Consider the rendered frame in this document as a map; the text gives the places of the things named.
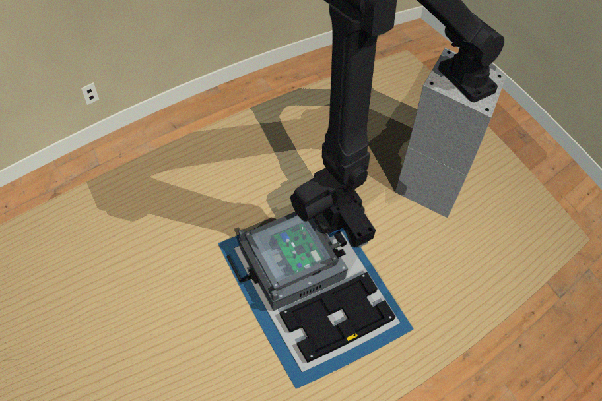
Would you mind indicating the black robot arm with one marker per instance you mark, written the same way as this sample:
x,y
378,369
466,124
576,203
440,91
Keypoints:
x,y
344,151

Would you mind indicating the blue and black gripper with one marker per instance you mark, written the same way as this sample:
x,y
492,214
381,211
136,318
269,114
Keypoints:
x,y
324,225

